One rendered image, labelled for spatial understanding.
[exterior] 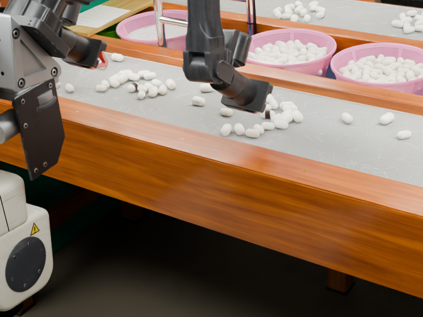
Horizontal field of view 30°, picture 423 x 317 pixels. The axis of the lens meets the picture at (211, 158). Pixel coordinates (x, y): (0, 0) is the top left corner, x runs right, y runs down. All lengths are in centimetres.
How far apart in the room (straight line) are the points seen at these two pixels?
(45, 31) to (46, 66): 8
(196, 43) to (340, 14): 105
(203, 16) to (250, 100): 24
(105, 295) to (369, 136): 113
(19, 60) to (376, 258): 78
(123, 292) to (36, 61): 145
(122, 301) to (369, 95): 107
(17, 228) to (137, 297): 112
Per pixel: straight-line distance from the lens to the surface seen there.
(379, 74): 209
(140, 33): 246
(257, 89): 165
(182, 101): 197
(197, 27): 151
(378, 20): 245
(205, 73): 151
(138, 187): 183
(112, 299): 253
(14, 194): 142
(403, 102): 187
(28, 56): 120
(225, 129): 178
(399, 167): 166
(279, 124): 180
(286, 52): 223
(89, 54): 185
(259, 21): 239
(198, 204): 173
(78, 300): 256
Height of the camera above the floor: 157
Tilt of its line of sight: 29 degrees down
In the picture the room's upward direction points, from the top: 5 degrees counter-clockwise
